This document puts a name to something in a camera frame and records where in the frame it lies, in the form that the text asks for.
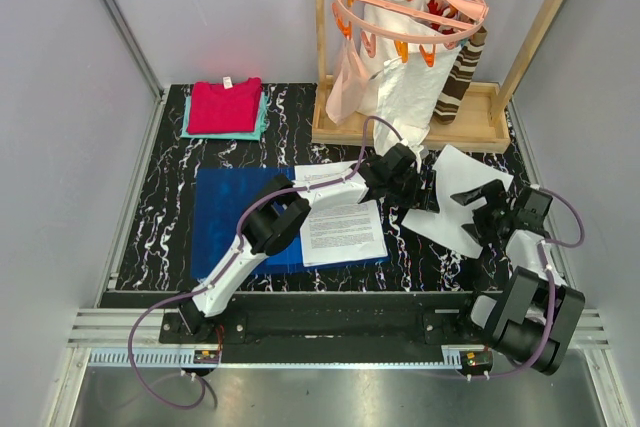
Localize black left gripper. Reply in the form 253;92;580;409
386;169;437;215

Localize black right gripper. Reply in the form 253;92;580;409
450;179;515;247

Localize white paper stack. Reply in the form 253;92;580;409
400;143;515;258

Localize printed text document sheets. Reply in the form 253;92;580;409
294;161;388;267

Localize blue file folder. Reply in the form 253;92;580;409
190;161;390;280

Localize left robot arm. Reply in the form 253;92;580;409
178;143;440;343

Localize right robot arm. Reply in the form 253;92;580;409
450;180;585;375

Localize wooden rack tray base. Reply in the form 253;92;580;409
310;0;596;154

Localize pale pink hanging cloth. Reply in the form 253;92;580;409
326;40;370;125

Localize large white hanging towel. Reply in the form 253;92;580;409
357;0;468;128

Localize brown striped sock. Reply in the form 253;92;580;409
433;27;488;125

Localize teal shirt folded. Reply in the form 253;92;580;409
179;91;267;143

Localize pink round clip hanger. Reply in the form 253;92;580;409
332;0;489;67

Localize pink shirt folded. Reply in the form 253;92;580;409
187;77;262;135

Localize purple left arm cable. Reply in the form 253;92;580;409
127;115;406;410

